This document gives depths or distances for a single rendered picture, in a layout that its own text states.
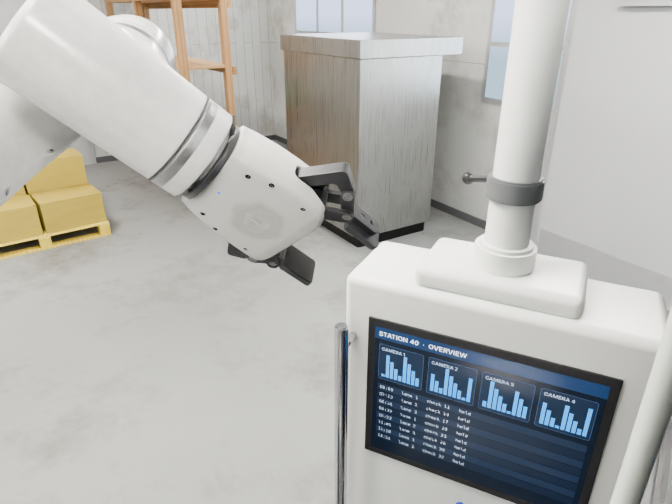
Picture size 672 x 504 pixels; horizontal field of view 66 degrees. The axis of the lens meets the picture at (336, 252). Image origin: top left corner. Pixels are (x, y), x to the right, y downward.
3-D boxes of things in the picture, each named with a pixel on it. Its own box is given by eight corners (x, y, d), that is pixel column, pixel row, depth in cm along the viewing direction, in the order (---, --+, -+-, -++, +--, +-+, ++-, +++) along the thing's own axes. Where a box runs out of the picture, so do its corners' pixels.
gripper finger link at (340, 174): (258, 192, 46) (303, 227, 49) (321, 149, 42) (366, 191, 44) (261, 183, 47) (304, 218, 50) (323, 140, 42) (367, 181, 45)
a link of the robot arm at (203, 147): (133, 198, 43) (165, 218, 45) (189, 142, 38) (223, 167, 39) (166, 136, 48) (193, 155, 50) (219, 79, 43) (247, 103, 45)
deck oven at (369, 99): (445, 227, 521) (463, 36, 447) (356, 251, 469) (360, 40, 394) (366, 191, 626) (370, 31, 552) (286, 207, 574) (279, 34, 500)
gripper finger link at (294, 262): (243, 264, 53) (292, 295, 56) (262, 251, 51) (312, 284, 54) (250, 240, 55) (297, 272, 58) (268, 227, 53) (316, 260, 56)
